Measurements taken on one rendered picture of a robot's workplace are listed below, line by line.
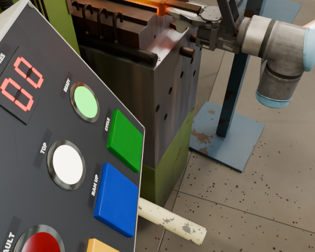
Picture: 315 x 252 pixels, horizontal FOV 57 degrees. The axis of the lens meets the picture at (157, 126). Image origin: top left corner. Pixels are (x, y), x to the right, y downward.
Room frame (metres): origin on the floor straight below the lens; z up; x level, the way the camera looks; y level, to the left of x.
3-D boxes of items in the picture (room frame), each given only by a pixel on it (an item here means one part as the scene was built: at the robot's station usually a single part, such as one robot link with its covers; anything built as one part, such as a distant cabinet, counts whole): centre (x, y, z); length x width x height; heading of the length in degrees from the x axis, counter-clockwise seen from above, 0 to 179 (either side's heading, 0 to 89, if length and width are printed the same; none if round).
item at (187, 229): (0.37, 0.08, 0.62); 0.44 x 0.05 x 0.05; 63
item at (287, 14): (1.13, -0.39, 0.76); 0.40 x 0.30 x 0.02; 149
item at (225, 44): (0.67, -0.16, 0.97); 0.12 x 0.08 x 0.09; 63
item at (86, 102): (0.28, 0.10, 1.09); 0.05 x 0.03 x 0.04; 153
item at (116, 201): (0.18, 0.06, 1.01); 0.07 x 0.05 x 0.07; 178
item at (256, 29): (0.63, -0.24, 0.98); 0.10 x 0.05 x 0.09; 153
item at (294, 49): (0.59, -0.31, 0.97); 0.12 x 0.09 x 0.10; 63
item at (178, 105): (0.87, 0.17, 0.69); 0.56 x 0.38 x 0.45; 63
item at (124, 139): (0.28, 0.05, 1.01); 0.07 x 0.05 x 0.07; 178
